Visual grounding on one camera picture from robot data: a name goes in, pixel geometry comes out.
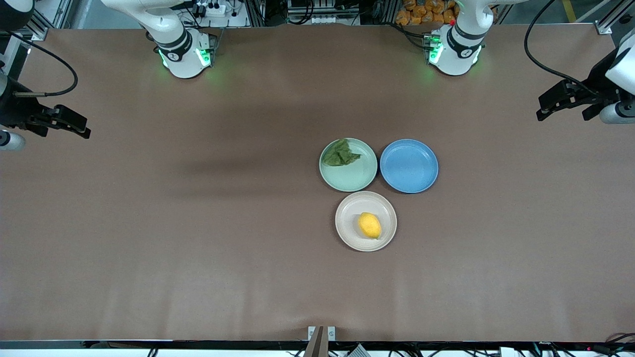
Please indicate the beige round plate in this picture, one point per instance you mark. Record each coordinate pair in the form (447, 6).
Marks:
(349, 223)

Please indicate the white power strip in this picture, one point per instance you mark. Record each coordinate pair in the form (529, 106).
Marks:
(211, 10)

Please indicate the bag of orange items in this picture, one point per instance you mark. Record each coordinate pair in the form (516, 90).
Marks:
(421, 12)

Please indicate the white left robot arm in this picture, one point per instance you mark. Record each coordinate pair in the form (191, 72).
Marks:
(456, 49)

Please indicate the green lettuce leaf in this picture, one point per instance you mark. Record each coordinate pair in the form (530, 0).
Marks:
(340, 154)

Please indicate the blue round plate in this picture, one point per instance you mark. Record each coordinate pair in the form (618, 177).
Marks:
(409, 166)

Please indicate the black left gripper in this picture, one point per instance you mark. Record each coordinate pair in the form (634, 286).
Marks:
(597, 87)

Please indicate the aluminium frame profile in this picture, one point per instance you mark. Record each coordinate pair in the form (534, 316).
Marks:
(42, 25)
(612, 20)

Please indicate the yellow lemon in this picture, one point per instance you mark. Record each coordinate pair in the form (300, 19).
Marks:
(369, 225)

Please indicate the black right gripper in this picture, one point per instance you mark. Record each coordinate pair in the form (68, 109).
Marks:
(15, 110)

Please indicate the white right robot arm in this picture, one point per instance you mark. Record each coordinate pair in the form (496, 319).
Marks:
(181, 49)

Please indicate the light green round plate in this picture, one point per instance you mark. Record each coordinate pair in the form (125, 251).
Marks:
(352, 176)

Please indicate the metal table edge bracket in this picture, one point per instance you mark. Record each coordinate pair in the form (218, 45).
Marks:
(311, 332)

